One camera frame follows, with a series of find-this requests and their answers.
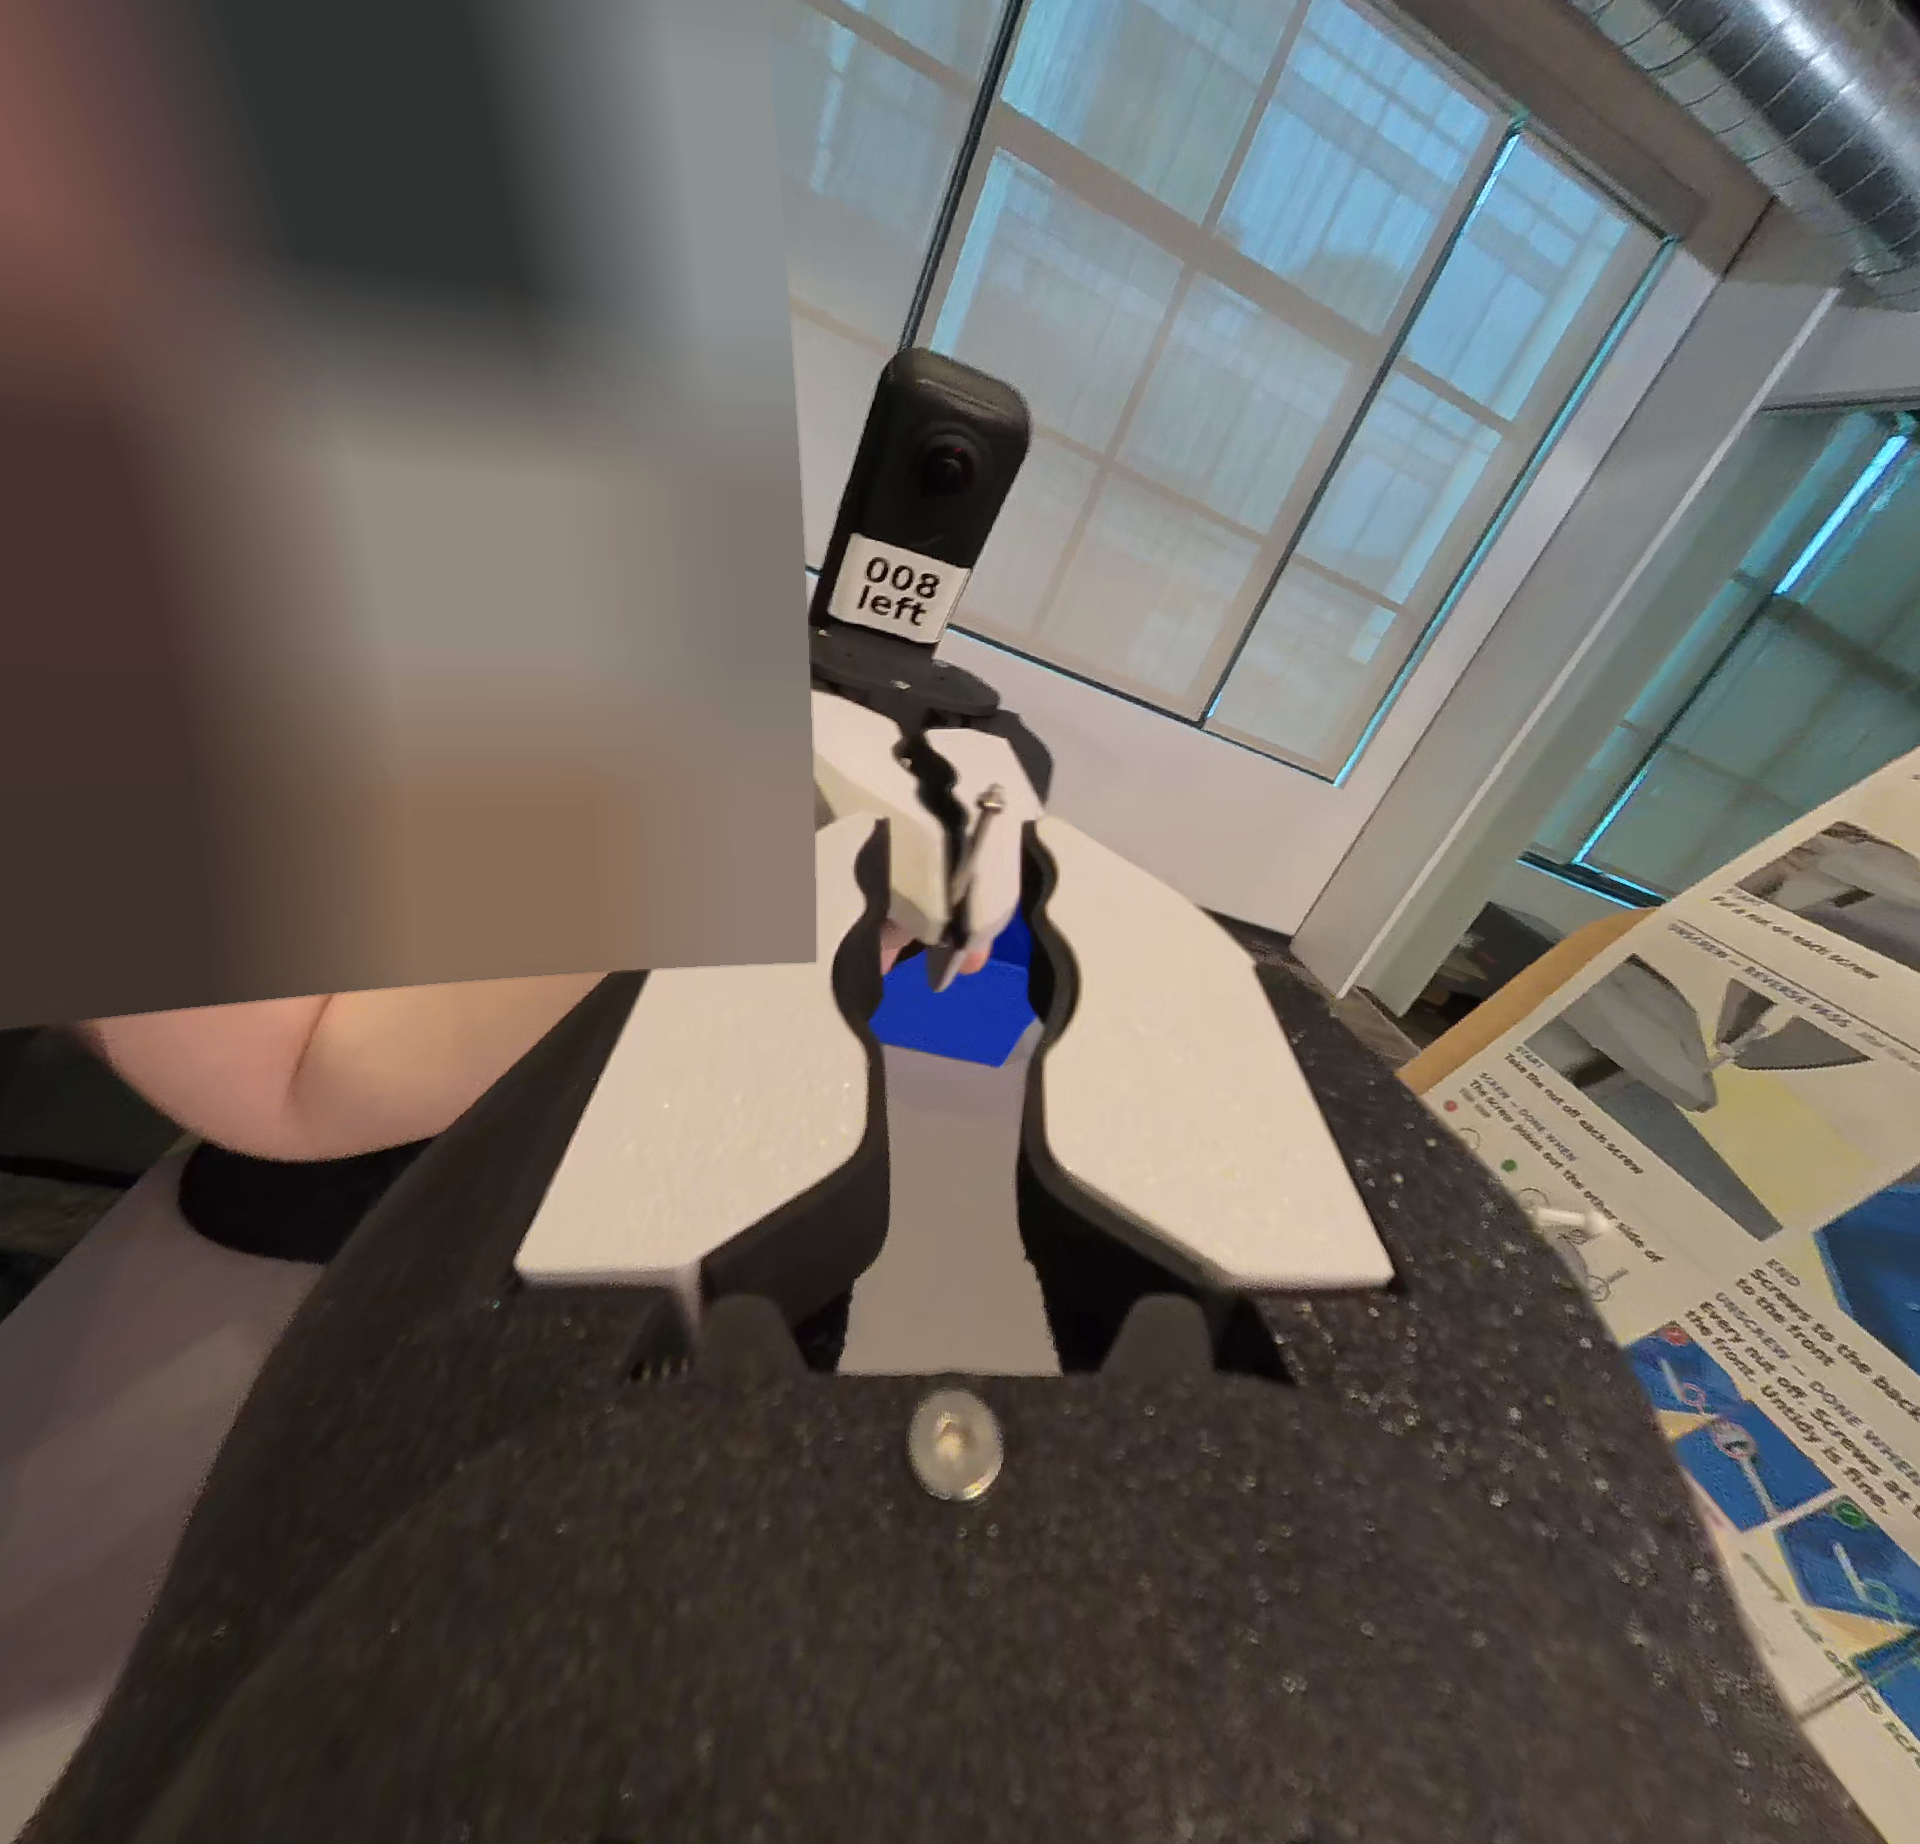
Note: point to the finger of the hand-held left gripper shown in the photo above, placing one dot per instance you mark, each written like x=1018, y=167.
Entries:
x=862, y=772
x=1000, y=871

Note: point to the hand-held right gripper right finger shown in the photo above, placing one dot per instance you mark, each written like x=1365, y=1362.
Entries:
x=1200, y=1125

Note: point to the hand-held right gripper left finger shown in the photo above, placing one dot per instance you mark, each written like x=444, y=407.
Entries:
x=706, y=1125

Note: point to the long metal screw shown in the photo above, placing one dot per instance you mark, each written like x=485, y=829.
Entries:
x=970, y=862

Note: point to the blue plastic bin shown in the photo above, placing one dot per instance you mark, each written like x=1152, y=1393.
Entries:
x=945, y=1027

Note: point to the person's left forearm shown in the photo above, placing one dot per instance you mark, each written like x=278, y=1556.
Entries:
x=225, y=1066

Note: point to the large paned window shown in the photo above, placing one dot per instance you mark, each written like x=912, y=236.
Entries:
x=1200, y=299

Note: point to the wooden instruction board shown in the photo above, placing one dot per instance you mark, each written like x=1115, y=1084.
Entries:
x=1530, y=990

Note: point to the black wrist rest pad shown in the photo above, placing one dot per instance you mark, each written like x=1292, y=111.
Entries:
x=270, y=1206

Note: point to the glass wall panel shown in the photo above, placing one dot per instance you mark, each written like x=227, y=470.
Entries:
x=1771, y=675

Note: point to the silver ventilation duct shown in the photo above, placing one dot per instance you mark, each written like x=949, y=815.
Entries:
x=1771, y=58

